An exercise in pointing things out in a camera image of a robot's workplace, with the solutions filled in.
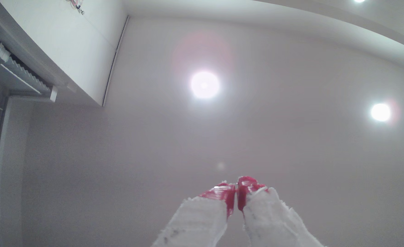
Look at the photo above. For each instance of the gripper finger with white foam red tip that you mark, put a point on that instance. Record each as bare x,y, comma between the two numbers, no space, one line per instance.
274,219
198,219

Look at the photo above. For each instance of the round ceiling light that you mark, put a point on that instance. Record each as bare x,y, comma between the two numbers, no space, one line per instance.
380,112
204,85

